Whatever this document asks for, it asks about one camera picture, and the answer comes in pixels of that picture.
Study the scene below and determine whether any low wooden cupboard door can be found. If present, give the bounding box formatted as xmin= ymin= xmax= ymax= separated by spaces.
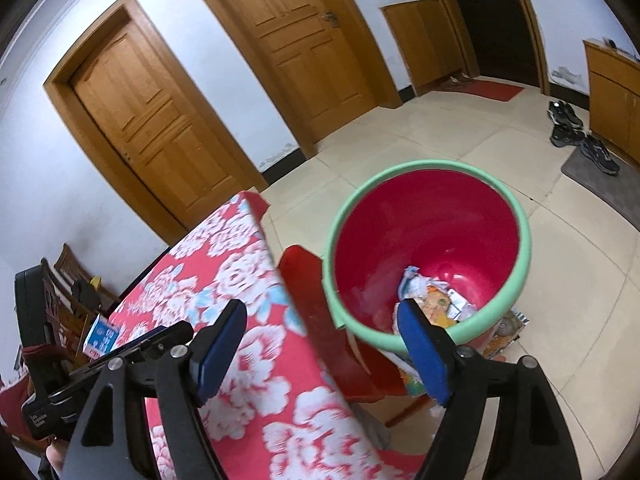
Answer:
xmin=382 ymin=0 xmax=464 ymax=96

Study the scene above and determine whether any left hand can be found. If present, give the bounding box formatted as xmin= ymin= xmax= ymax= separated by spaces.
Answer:
xmin=46 ymin=439 xmax=68 ymax=478

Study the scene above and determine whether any red floral tablecloth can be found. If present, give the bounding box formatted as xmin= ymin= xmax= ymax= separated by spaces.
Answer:
xmin=110 ymin=192 xmax=422 ymax=479

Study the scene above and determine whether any black shoe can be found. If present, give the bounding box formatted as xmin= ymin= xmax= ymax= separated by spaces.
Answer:
xmin=580 ymin=134 xmax=620 ymax=177
xmin=549 ymin=125 xmax=585 ymax=148
xmin=548 ymin=101 xmax=584 ymax=130

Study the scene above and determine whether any blue white milk carton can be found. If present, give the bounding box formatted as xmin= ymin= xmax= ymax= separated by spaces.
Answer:
xmin=82 ymin=315 xmax=119 ymax=360

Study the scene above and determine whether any orange wrapper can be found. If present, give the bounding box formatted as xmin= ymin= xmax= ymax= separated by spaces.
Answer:
xmin=421 ymin=289 xmax=458 ymax=328

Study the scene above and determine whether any red doormat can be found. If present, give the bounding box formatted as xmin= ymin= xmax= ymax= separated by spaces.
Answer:
xmin=436 ymin=76 xmax=524 ymax=103

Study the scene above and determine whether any red bin with green rim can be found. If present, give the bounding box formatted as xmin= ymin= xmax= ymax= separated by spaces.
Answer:
xmin=322 ymin=159 xmax=532 ymax=356

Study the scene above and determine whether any grey floor mat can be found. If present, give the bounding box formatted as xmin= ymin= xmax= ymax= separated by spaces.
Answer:
xmin=561 ymin=148 xmax=640 ymax=230

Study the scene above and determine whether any wooden sideboard cabinet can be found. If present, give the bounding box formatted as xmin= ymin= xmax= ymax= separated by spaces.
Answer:
xmin=584 ymin=39 xmax=640 ymax=162

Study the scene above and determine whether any right wooden door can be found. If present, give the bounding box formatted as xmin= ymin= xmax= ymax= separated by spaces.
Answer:
xmin=204 ymin=0 xmax=401 ymax=157

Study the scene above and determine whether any white crumpled plastic bag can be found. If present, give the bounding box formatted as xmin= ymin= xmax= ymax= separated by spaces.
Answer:
xmin=397 ymin=266 xmax=449 ymax=306

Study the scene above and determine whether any left wooden door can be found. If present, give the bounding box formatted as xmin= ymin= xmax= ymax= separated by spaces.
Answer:
xmin=44 ymin=0 xmax=267 ymax=245

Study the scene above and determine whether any red plastic stool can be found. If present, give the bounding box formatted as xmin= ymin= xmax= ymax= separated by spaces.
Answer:
xmin=278 ymin=245 xmax=407 ymax=403

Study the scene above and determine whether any dark entrance door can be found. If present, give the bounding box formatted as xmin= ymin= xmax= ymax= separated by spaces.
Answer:
xmin=440 ymin=0 xmax=550 ymax=96

